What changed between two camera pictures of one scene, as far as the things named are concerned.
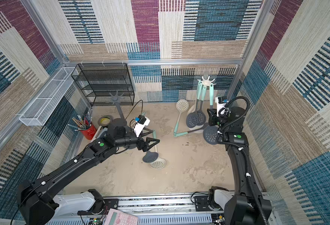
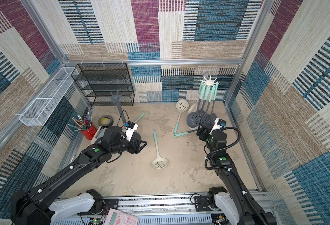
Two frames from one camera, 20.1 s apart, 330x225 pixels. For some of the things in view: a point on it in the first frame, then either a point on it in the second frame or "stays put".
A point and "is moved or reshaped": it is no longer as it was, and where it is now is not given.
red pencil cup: x=85 y=125 stays put
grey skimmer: x=211 y=134 is moved or reshaped
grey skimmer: x=192 y=119 stays put
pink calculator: x=115 y=217 stays put
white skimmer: x=182 y=106 stays put
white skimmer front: x=160 y=164 stays put
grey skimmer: x=150 y=157 -> x=213 y=117
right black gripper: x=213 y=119 -> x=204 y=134
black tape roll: x=105 y=120 stays put
